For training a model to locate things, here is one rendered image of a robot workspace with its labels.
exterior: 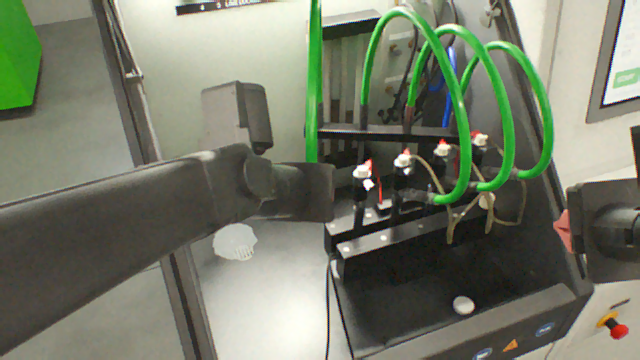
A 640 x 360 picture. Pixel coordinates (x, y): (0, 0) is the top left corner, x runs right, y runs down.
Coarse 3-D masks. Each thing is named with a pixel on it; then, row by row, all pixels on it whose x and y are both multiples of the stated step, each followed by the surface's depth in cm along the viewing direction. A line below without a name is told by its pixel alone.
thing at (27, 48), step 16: (0, 0) 276; (16, 0) 308; (0, 16) 270; (16, 16) 300; (0, 32) 263; (16, 32) 292; (32, 32) 328; (0, 48) 264; (16, 48) 285; (32, 48) 318; (0, 64) 268; (16, 64) 278; (32, 64) 310; (0, 80) 274; (16, 80) 277; (32, 80) 301; (0, 96) 279; (16, 96) 282; (32, 96) 293; (0, 112) 290; (16, 112) 293
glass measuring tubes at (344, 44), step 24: (336, 24) 89; (360, 24) 90; (336, 48) 93; (360, 48) 97; (336, 72) 96; (360, 72) 101; (336, 96) 100; (360, 96) 104; (336, 120) 104; (336, 144) 109; (336, 168) 113
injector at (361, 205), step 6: (354, 174) 81; (354, 180) 81; (366, 180) 81; (354, 186) 82; (360, 186) 81; (354, 192) 83; (360, 192) 82; (366, 192) 83; (354, 198) 84; (360, 198) 83; (366, 198) 84; (354, 204) 85; (360, 204) 84; (366, 204) 82; (354, 210) 87; (360, 210) 86; (354, 216) 88; (360, 216) 87; (354, 222) 89; (360, 222) 88; (354, 228) 90; (360, 228) 90; (354, 234) 91; (360, 234) 91
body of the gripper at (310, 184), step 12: (288, 168) 50; (300, 168) 53; (312, 168) 52; (324, 168) 52; (288, 180) 47; (300, 180) 50; (312, 180) 52; (324, 180) 52; (300, 192) 49; (312, 192) 52; (324, 192) 52; (288, 204) 48; (300, 204) 50; (312, 204) 52; (324, 204) 51; (276, 216) 48; (288, 216) 51; (300, 216) 53; (312, 216) 52; (324, 216) 51
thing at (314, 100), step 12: (312, 0) 60; (312, 12) 58; (312, 24) 57; (312, 36) 56; (312, 48) 56; (312, 60) 55; (312, 72) 55; (312, 84) 55; (312, 96) 55; (312, 108) 54; (312, 120) 54; (312, 132) 55; (312, 144) 55; (312, 156) 55
